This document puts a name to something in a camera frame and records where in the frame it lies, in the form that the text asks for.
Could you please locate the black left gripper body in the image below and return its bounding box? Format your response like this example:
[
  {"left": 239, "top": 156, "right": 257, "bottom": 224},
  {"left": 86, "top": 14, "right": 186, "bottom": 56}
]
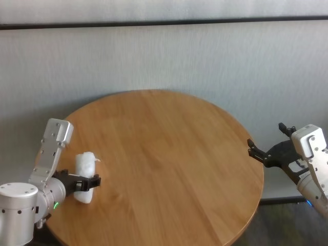
[{"left": 54, "top": 174, "right": 83, "bottom": 198}]

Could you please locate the white sandbag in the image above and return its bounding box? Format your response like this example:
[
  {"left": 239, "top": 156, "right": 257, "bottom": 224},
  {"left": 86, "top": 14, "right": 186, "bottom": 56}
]
[{"left": 73, "top": 151, "right": 103, "bottom": 204}]

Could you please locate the left arm cable with connector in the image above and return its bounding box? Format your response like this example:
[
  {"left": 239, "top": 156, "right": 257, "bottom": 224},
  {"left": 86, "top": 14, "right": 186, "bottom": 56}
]
[{"left": 35, "top": 214, "right": 52, "bottom": 230}]

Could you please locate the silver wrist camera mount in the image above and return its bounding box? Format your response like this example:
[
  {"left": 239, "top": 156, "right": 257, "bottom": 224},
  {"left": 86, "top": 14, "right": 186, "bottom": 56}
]
[
  {"left": 291, "top": 124, "right": 328, "bottom": 203},
  {"left": 28, "top": 118, "right": 74, "bottom": 190}
]

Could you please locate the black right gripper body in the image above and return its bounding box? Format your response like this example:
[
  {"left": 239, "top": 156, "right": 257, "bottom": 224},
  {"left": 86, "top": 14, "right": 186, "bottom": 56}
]
[{"left": 264, "top": 139, "right": 311, "bottom": 186}]

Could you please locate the black wall rail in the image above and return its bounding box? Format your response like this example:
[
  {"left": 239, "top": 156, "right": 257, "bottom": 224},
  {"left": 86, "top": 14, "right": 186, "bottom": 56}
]
[{"left": 0, "top": 15, "right": 328, "bottom": 30}]

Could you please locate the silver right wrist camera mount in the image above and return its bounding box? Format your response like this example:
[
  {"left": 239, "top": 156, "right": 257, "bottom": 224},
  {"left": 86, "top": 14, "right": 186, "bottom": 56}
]
[{"left": 291, "top": 124, "right": 328, "bottom": 203}]

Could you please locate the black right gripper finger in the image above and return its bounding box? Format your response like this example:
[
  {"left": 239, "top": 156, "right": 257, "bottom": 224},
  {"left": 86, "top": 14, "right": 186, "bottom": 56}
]
[
  {"left": 278, "top": 122, "right": 296, "bottom": 137},
  {"left": 247, "top": 138, "right": 269, "bottom": 168}
]

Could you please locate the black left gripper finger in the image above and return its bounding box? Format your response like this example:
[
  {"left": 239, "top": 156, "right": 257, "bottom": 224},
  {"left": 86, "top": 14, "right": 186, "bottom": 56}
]
[
  {"left": 52, "top": 169, "right": 69, "bottom": 179},
  {"left": 73, "top": 174, "right": 102, "bottom": 192}
]

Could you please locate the black baseboard strip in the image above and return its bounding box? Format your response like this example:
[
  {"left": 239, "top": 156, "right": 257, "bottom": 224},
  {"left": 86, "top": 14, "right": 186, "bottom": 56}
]
[{"left": 260, "top": 196, "right": 307, "bottom": 205}]

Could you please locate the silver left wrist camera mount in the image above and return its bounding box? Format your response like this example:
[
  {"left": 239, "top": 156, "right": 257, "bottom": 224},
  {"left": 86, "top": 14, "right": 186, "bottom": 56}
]
[{"left": 28, "top": 118, "right": 74, "bottom": 190}]

